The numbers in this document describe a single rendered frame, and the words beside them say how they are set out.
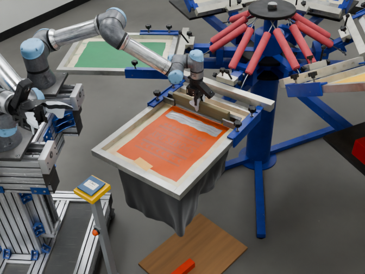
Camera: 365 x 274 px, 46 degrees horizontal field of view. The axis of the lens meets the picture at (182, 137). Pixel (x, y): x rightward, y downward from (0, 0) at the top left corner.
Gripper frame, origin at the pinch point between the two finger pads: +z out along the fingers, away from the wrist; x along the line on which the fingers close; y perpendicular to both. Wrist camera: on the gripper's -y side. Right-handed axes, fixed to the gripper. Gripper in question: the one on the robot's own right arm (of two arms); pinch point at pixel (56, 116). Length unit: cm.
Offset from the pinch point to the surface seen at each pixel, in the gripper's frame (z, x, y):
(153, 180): 0, -55, 62
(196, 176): 17, -67, 60
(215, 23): -60, -238, 43
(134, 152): -23, -70, 63
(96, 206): -25, -40, 80
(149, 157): -14, -71, 63
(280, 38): 15, -175, 22
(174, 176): 6, -65, 64
